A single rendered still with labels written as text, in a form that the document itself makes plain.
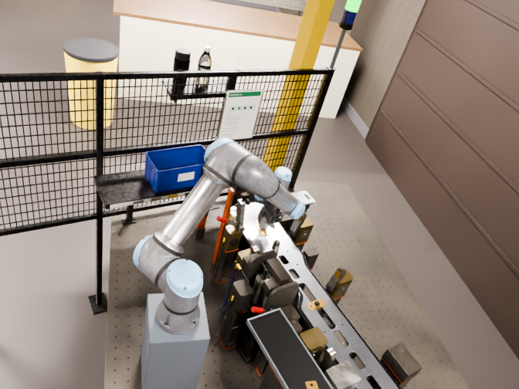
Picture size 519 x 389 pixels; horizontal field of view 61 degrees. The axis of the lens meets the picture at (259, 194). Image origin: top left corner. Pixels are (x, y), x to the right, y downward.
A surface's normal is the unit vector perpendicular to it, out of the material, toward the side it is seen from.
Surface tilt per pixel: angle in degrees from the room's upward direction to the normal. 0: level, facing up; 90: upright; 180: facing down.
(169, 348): 90
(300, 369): 0
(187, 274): 8
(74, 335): 0
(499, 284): 90
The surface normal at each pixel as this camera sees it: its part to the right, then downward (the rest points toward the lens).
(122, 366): 0.22, -0.76
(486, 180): -0.95, -0.03
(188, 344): 0.22, 0.65
